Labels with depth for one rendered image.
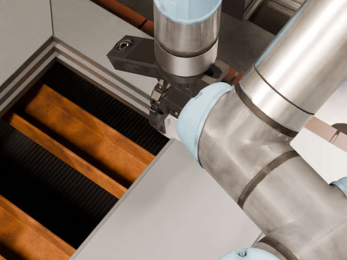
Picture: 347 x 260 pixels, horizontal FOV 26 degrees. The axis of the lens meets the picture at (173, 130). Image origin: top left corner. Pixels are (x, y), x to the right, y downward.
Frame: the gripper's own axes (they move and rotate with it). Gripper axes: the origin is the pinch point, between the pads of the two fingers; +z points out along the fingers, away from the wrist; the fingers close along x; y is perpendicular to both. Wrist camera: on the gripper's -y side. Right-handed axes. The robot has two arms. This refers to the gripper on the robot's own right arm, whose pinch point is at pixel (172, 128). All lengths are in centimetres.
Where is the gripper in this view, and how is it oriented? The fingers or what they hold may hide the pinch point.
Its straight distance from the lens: 108.3
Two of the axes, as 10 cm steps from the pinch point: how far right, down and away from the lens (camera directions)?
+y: 8.1, 5.1, -3.0
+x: 5.9, -7.0, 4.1
